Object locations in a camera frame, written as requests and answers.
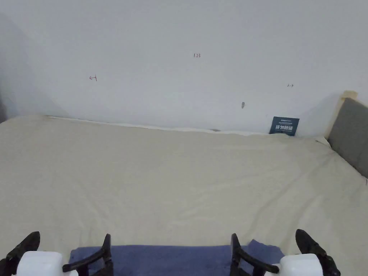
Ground dark blue card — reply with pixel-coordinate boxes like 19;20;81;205
269;116;300;137

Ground bed with beige sheet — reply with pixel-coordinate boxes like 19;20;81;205
0;115;368;276

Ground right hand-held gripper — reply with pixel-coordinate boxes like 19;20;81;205
230;229;341;276

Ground dark blue garment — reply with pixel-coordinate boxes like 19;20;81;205
69;239;284;276

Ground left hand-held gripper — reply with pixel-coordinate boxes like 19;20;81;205
0;231;114;276

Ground grey padded headboard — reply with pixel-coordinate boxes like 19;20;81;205
324;91;368;179

